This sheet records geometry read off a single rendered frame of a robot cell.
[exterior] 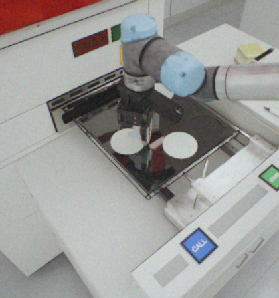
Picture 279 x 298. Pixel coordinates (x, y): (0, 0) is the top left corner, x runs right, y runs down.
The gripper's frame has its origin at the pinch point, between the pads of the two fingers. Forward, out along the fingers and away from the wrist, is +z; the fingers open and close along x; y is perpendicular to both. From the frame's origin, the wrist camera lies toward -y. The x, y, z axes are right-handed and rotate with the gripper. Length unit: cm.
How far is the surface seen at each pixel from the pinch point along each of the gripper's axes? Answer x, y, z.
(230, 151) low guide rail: -8.6, -24.3, 6.9
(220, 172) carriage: 3.1, -21.6, 3.3
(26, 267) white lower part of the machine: 25, 51, 74
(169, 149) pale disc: 0.1, -6.3, 1.3
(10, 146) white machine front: 9.3, 39.5, 2.8
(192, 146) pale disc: -2.8, -12.5, 1.3
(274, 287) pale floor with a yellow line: -1, -65, 91
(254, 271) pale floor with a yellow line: -6, -56, 91
